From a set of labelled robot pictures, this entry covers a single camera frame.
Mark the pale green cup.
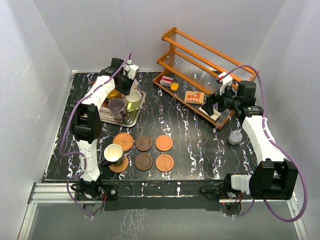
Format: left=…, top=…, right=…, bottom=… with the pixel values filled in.
left=125, top=89, right=141, bottom=113

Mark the yellow cup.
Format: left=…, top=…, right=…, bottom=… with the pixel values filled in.
left=107, top=89, right=122, bottom=100

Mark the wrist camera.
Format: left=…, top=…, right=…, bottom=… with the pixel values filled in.
left=216, top=72, right=233, bottom=95
left=124, top=60, right=140, bottom=80

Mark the red white small box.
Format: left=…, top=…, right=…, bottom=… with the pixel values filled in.
left=160, top=76, right=174, bottom=87

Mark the dark wood coaster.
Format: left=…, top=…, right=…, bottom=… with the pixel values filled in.
left=134, top=153, right=153, bottom=171
left=135, top=135, right=153, bottom=152

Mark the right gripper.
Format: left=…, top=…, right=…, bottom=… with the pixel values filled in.
left=201, top=83, right=241, bottom=116

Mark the wooden shelf rack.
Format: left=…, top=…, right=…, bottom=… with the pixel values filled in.
left=153, top=27, right=257, bottom=129

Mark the white stapler box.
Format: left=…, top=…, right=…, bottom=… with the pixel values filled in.
left=198, top=107, right=221, bottom=123

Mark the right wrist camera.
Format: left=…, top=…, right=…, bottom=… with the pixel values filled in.
left=216, top=72, right=233, bottom=95

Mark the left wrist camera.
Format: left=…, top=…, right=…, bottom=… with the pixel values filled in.
left=124, top=60, right=140, bottom=80

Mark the small orange box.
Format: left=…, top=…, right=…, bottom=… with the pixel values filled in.
left=170, top=82, right=180, bottom=92

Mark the black cup white inside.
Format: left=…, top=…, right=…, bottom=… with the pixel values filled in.
left=101, top=144, right=125, bottom=168

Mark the pink cup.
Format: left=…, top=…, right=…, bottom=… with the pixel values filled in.
left=130, top=79, right=139, bottom=91

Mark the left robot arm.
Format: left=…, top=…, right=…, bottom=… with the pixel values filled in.
left=69, top=57, right=139, bottom=200

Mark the orange spiral notebook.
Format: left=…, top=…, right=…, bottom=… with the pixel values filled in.
left=184, top=91, right=205, bottom=105

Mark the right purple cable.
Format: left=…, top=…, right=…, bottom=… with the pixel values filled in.
left=216, top=64, right=310, bottom=223

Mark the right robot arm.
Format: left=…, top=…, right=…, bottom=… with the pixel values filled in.
left=202, top=79, right=298, bottom=200

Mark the light wood coaster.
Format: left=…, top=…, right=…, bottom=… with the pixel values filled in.
left=155, top=135, right=173, bottom=152
left=155, top=154, right=175, bottom=172

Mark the woven rattan coaster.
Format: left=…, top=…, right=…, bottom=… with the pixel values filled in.
left=112, top=132, right=134, bottom=152
left=109, top=156, right=129, bottom=173

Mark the purple cup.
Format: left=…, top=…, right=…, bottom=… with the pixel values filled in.
left=108, top=98, right=127, bottom=119

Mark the metal tray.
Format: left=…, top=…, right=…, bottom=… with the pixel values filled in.
left=99, top=90, right=146, bottom=128

